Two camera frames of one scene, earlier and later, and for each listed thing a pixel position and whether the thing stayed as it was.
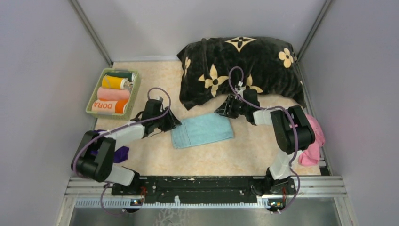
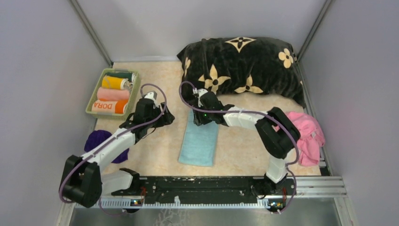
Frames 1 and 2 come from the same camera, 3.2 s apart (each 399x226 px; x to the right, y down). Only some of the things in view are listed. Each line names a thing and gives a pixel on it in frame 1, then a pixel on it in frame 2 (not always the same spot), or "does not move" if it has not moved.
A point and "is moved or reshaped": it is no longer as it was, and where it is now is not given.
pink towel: [310, 157] does not move
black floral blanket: [212, 66] does not move
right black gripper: [226, 110] → [199, 119]
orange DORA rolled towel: [103, 105] does not move
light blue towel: [202, 130] is moved or reshaped
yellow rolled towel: [112, 82] does not move
